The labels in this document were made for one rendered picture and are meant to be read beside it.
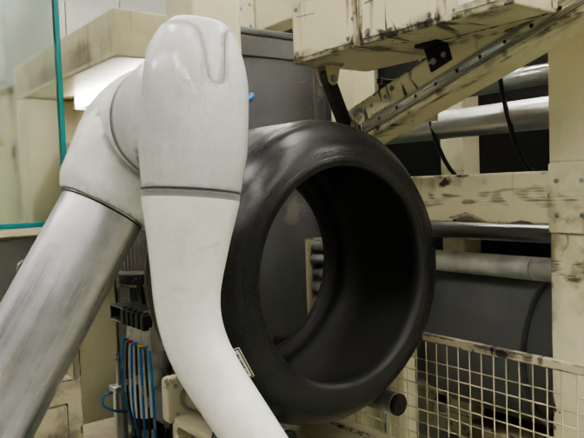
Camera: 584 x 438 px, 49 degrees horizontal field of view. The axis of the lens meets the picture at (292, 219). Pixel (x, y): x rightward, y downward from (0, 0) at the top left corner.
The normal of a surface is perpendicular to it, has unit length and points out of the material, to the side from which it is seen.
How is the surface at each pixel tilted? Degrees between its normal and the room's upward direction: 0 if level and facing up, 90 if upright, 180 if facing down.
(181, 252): 94
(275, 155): 52
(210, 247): 98
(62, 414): 90
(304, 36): 90
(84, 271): 91
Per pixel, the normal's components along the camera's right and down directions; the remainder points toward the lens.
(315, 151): 0.55, -0.15
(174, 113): -0.21, -0.07
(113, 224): 0.62, 0.07
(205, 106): 0.34, -0.10
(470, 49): -0.79, 0.06
